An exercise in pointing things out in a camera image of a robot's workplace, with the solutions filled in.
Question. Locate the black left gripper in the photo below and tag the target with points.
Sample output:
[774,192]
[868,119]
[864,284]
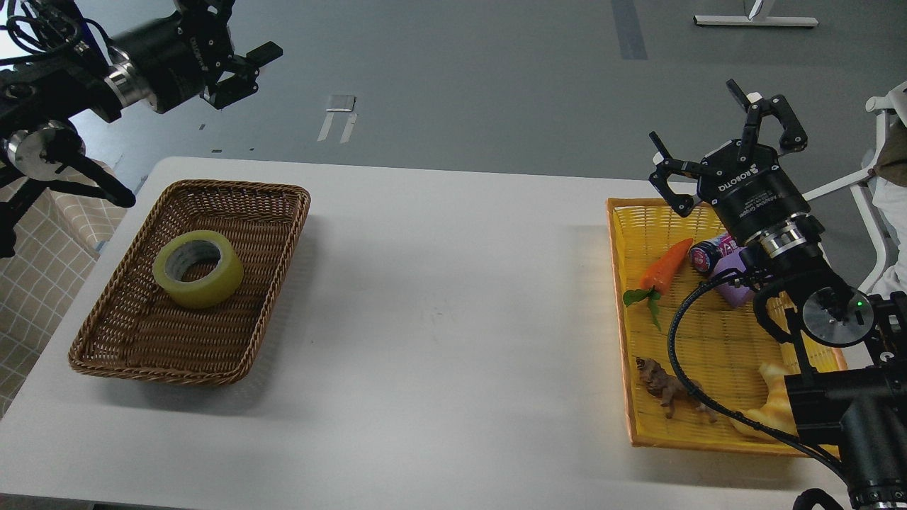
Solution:
[169,60]

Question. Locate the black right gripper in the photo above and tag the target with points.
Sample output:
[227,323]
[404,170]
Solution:
[751,195]

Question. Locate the person in white clothes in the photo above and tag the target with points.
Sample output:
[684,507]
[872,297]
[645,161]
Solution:
[889,197]

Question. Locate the yellow tape roll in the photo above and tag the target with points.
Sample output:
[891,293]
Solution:
[183,252]

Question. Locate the brown wicker basket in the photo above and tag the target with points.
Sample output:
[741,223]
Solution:
[135,331]

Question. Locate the yellow toy croissant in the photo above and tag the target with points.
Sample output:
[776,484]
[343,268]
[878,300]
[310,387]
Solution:
[776,411]

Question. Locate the white chair base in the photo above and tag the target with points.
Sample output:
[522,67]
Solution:
[887,110]

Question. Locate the purple foam block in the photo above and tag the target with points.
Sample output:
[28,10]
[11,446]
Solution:
[736,293]

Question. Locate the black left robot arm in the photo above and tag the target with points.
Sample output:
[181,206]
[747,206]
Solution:
[71,65]

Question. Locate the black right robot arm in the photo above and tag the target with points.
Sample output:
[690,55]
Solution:
[847,392]

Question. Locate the yellow plastic basket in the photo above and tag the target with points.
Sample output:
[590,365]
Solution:
[718,346]

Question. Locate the white metal stand base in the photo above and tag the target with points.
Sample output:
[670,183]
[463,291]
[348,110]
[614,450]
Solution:
[758,15]

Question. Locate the brown toy lion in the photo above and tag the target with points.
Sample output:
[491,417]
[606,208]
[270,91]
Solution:
[667,388]

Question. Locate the small dark can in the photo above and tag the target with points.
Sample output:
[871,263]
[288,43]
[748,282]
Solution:
[705,255]

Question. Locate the beige checkered cloth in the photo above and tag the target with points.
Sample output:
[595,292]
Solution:
[57,243]

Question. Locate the orange toy carrot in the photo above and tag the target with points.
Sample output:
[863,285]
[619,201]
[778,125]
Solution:
[657,280]

